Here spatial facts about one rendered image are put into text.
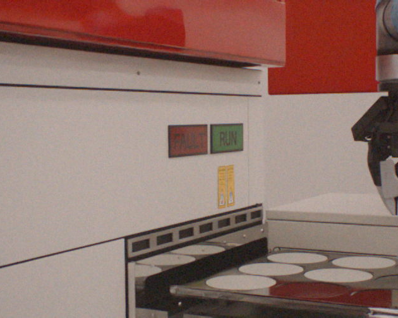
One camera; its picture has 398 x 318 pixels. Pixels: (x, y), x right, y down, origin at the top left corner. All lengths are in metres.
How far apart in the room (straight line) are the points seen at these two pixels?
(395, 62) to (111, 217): 0.51
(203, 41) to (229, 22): 0.09
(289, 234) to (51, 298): 0.60
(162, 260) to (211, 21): 0.36
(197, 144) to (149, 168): 0.14
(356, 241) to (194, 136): 0.36
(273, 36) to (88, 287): 0.59
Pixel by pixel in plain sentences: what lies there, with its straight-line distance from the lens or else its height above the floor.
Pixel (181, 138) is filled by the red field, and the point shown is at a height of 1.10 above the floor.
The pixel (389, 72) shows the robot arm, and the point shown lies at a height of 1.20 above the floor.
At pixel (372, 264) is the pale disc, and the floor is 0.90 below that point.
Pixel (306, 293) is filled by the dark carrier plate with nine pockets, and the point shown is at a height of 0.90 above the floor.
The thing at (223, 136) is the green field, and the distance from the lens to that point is 1.31.
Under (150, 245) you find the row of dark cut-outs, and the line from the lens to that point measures 1.12.
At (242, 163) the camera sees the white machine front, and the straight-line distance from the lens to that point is 1.38.
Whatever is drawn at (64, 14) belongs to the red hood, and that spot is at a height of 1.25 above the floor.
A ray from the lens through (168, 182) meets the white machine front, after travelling 1.16.
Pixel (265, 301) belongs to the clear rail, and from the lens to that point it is 1.04.
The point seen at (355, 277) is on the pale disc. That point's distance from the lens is 1.19.
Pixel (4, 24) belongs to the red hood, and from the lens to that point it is 0.82.
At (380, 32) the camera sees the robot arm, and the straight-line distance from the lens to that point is 1.29.
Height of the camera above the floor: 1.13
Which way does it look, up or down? 3 degrees down
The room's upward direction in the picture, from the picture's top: 1 degrees counter-clockwise
